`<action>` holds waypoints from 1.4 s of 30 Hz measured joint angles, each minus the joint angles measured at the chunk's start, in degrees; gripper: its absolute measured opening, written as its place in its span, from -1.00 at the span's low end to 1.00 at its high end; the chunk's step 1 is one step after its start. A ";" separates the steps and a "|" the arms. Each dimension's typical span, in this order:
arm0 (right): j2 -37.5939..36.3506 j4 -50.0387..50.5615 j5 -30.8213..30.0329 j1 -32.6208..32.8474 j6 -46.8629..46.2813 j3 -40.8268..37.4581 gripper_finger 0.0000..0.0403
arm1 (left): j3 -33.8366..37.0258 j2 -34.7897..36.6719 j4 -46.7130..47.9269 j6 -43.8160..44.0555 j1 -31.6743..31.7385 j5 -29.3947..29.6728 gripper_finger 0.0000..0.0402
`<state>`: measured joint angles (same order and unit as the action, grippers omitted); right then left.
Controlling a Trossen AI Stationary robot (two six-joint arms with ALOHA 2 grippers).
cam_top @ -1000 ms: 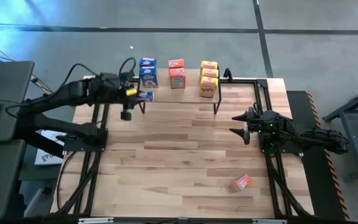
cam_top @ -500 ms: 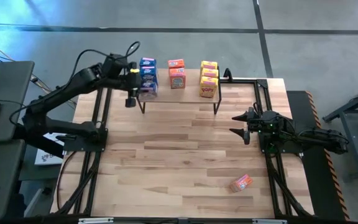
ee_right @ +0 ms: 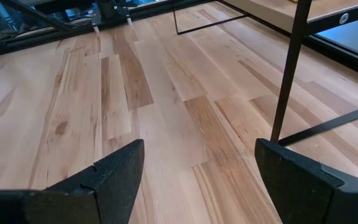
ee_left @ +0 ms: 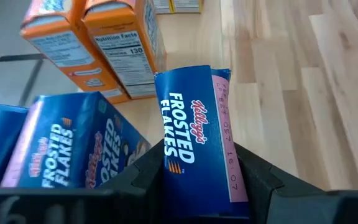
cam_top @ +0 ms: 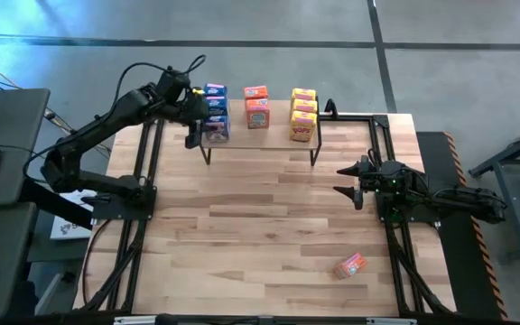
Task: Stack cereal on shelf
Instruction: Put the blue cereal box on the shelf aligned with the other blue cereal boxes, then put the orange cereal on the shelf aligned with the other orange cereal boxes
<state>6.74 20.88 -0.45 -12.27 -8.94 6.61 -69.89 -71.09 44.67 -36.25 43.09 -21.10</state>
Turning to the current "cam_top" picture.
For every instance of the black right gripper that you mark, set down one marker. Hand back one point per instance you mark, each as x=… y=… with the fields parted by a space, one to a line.
x=384 y=178

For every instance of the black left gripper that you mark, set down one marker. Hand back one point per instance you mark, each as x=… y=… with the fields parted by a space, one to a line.
x=181 y=101

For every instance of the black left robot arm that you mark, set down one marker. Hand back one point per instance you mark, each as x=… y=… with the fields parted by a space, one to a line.
x=97 y=129

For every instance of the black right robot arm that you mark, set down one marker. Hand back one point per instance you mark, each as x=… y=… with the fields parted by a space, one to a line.
x=467 y=198

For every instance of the wooden shelf with black legs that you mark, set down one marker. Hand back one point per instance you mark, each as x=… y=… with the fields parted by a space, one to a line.
x=269 y=137

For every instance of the yellow tape band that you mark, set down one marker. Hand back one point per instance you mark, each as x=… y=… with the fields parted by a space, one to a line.
x=196 y=91

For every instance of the black floor mat orange edge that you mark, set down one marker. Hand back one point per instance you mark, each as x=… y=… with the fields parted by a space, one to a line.
x=436 y=149

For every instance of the white printed box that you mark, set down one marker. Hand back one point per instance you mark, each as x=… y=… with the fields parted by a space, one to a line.
x=68 y=225

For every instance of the dark grey metal cart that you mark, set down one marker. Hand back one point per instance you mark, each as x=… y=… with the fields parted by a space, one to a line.
x=517 y=216

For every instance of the grey side desk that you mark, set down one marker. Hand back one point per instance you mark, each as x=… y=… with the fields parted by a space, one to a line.
x=16 y=122
x=2 y=262

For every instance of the black metal table frame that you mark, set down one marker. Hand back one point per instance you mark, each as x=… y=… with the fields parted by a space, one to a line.
x=151 y=118

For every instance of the black frame knob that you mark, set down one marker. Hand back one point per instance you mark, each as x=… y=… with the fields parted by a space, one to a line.
x=331 y=107

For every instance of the silver table bracket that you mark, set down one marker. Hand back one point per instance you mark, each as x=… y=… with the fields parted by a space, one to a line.
x=138 y=320
x=391 y=321

